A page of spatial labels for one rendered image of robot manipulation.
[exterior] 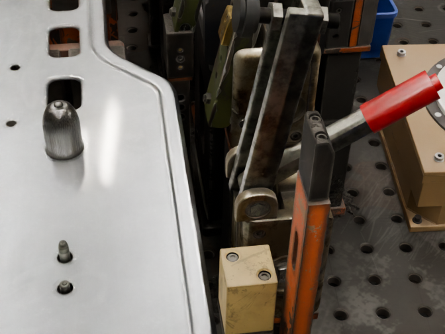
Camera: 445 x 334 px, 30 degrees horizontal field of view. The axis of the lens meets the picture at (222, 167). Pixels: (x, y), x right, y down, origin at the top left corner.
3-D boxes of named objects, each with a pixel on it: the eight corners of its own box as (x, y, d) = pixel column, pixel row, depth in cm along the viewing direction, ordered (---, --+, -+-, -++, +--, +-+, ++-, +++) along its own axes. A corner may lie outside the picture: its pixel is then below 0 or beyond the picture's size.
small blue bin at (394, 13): (316, 26, 141) (321, -20, 135) (372, 23, 142) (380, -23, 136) (331, 64, 133) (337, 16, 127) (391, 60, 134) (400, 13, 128)
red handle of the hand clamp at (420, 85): (229, 160, 61) (424, 52, 57) (244, 176, 63) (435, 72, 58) (238, 199, 58) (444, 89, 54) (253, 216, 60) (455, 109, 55)
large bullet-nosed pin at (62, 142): (48, 150, 74) (38, 91, 70) (84, 147, 74) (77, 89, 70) (48, 174, 72) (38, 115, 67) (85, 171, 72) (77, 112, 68)
